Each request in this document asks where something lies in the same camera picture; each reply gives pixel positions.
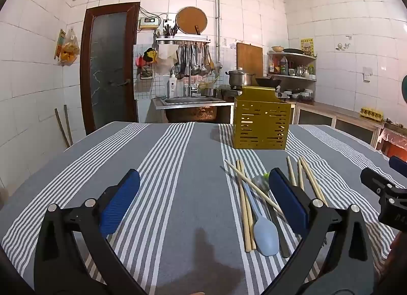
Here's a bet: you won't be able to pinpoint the kitchen counter with cabinets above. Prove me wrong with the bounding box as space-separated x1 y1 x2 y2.
291 101 385 149

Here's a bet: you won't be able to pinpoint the corner shelf with bottles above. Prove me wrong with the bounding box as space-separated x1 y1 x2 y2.
269 56 315 78

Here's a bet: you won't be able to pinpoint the yellow-green meter box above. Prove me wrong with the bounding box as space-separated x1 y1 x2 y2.
138 17 159 31

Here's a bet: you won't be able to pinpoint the yellow hose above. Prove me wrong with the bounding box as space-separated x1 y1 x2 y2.
198 74 221 90

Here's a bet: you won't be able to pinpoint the wall calendar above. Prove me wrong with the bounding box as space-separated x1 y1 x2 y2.
54 29 66 60

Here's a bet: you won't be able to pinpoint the wooden stick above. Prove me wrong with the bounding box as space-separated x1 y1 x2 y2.
64 105 74 146
55 108 70 149

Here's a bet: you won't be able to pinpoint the row of hanging kitchen utensils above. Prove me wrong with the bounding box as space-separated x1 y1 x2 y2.
172 44 217 78

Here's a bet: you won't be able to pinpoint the colourful hanging bags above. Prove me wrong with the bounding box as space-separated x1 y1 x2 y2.
136 48 158 68

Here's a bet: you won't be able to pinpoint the yellow wall poster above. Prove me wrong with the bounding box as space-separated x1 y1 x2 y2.
300 38 314 57

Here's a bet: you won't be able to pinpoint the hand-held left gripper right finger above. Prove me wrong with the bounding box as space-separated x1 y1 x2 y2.
262 168 375 295

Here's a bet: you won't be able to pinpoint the steel sink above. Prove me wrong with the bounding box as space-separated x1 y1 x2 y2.
152 96 235 124

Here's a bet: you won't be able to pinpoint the cup of dark-handled utensils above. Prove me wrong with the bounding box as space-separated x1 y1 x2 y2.
162 23 179 38

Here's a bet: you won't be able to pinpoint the steel pot with lid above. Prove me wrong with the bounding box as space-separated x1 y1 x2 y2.
225 68 256 87

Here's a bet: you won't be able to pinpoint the black wok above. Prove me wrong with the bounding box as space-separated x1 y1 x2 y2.
255 76 283 88

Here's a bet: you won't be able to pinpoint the stack of white bowls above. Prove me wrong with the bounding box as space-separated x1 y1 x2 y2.
275 88 315 101

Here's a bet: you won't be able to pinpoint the grey striped tablecloth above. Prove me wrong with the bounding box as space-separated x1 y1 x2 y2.
0 121 407 295

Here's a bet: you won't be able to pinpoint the yellow perforated utensil holder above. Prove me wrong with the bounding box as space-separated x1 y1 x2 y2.
233 86 292 150

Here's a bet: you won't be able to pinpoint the red cabinet with plastic cover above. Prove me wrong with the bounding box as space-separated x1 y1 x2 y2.
378 123 407 159

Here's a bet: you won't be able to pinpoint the plastic bag of yellow fruit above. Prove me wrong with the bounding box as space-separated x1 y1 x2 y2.
60 29 80 66

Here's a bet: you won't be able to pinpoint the steel wall rack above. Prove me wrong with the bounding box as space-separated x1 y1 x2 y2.
155 35 212 48

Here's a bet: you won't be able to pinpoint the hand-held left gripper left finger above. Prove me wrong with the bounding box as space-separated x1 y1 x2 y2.
33 169 147 295

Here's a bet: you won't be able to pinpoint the white hanging cloth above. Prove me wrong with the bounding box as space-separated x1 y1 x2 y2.
158 45 179 60

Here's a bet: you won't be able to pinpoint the yellow egg carton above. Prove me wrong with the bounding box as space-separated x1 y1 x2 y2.
360 107 385 121

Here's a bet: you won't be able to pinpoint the round wooden cutting board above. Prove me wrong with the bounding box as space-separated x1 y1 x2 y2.
176 6 208 35

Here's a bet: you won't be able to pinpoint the light blue plastic spoon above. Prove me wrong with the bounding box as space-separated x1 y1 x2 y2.
245 182 280 257

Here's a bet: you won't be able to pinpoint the steel faucet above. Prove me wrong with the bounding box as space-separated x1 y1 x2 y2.
187 71 198 97

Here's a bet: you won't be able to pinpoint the rectangular wooden cutting board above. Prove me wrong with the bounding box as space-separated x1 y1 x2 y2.
236 42 264 80

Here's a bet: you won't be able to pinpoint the steel corner shelf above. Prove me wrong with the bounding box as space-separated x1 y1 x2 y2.
266 52 318 102

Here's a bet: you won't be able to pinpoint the metal spoon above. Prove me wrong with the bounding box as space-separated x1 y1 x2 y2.
252 175 291 259

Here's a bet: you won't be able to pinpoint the steel gas stove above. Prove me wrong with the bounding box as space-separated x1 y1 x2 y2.
220 86 288 102

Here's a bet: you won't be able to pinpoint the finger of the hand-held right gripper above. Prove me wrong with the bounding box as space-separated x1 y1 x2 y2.
360 167 396 195
388 156 407 175

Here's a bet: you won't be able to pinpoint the brown door with frosted glass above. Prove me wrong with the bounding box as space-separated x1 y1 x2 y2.
79 2 141 135

